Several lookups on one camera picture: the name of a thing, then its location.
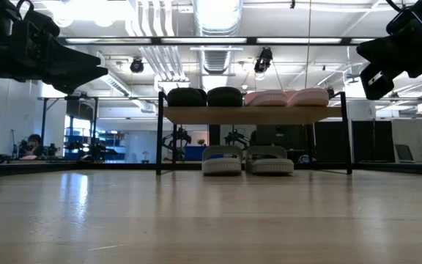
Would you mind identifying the pink rubber slide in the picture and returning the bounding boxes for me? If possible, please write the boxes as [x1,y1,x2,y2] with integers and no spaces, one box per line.
[286,87,330,108]
[243,89,289,108]

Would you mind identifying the black rubber slide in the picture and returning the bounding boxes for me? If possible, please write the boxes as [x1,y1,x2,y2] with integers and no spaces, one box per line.
[207,86,244,108]
[166,87,208,108]

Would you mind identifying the grey rubber slide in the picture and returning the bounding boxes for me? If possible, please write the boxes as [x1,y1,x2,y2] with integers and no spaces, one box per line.
[245,145,295,175]
[201,144,244,176]

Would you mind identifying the black ceiling spot lamp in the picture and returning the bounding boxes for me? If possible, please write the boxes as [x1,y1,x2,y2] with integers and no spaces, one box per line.
[129,57,145,74]

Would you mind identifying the white partition panel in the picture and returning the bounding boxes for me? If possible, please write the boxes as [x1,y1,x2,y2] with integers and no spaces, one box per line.
[390,117,422,162]

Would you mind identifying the black partition panel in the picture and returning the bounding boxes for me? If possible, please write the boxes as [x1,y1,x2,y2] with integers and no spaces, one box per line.
[313,119,396,164]

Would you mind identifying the person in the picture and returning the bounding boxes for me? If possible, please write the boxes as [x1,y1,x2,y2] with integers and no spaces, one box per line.
[19,133,45,161]

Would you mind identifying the grey laptop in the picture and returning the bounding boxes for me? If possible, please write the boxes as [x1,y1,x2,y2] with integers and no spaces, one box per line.
[394,143,416,164]

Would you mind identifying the black metal shoe rack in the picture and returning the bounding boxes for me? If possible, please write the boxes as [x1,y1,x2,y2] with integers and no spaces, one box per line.
[155,90,354,176]

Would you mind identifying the blue box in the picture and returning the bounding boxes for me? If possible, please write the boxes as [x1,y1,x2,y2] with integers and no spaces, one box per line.
[183,145,207,161]

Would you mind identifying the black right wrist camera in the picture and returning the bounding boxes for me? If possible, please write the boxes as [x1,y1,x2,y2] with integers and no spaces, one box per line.
[385,5,422,37]

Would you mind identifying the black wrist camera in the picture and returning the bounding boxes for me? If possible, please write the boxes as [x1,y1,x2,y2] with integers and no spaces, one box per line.
[12,0,61,38]
[385,5,422,37]

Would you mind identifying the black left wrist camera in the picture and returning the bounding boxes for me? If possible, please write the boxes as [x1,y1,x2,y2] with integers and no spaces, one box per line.
[12,0,61,38]

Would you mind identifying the black rack frame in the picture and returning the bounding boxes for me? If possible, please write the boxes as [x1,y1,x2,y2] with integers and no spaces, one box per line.
[37,95,100,162]

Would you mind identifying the black overhead frame bar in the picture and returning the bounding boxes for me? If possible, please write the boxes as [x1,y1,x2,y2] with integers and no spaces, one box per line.
[56,35,377,47]

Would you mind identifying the black aluminium table frame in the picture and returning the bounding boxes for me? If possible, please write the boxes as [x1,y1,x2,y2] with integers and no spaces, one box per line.
[0,161,422,179]

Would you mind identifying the black hanging camera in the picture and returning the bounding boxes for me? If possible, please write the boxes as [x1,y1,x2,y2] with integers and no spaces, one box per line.
[253,46,274,74]

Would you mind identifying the silver ventilation duct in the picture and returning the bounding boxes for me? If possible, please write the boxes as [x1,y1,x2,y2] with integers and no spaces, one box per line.
[192,0,244,75]

